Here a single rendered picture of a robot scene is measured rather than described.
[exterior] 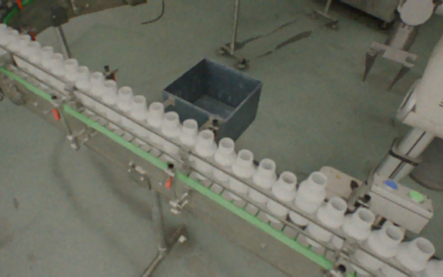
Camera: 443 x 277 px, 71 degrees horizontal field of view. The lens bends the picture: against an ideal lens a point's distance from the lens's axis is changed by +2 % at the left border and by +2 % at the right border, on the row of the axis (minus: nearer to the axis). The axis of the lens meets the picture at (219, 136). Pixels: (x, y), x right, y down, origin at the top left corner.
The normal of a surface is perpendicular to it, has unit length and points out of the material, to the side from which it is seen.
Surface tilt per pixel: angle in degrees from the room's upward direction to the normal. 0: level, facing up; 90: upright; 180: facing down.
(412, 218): 70
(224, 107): 0
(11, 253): 0
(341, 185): 0
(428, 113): 90
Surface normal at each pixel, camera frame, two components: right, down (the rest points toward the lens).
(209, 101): 0.06, -0.69
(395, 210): -0.49, 0.32
